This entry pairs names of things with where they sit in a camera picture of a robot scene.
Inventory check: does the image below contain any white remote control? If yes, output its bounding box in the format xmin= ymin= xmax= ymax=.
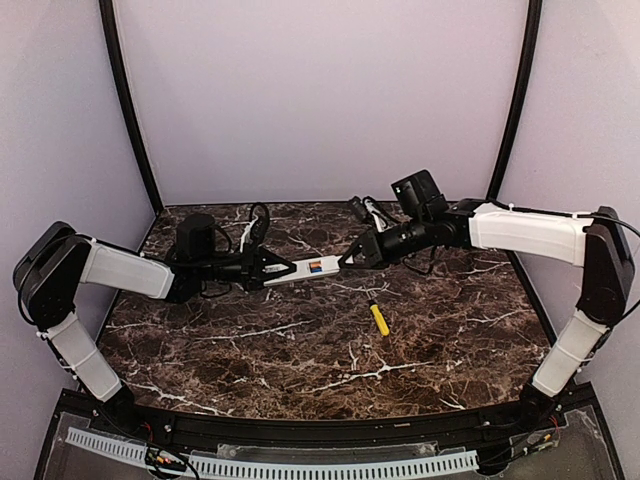
xmin=265 ymin=255 xmax=340 ymax=286

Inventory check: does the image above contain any yellow handled screwdriver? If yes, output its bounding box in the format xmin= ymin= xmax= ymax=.
xmin=368 ymin=298 xmax=390 ymax=337

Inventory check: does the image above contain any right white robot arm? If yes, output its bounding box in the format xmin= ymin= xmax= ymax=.
xmin=338 ymin=196 xmax=635 ymax=431

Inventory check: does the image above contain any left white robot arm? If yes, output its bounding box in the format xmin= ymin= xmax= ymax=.
xmin=13 ymin=213 xmax=297 ymax=433

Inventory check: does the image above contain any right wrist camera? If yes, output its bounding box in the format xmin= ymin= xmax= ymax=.
xmin=347 ymin=196 xmax=398 ymax=232

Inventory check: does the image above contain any black front rail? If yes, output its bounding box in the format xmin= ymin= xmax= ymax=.
xmin=89 ymin=399 xmax=551 ymax=454

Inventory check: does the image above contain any white slotted cable duct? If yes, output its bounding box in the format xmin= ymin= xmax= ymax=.
xmin=65 ymin=427 xmax=479 ymax=479

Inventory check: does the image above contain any right black frame post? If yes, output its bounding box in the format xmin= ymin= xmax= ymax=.
xmin=486 ymin=0 xmax=543 ymax=200

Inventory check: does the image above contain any black frame post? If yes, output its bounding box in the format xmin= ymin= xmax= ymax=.
xmin=98 ymin=0 xmax=164 ymax=216
xmin=486 ymin=0 xmax=543 ymax=200

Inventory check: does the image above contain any left black frame post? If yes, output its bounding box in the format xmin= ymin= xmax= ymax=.
xmin=98 ymin=0 xmax=164 ymax=216

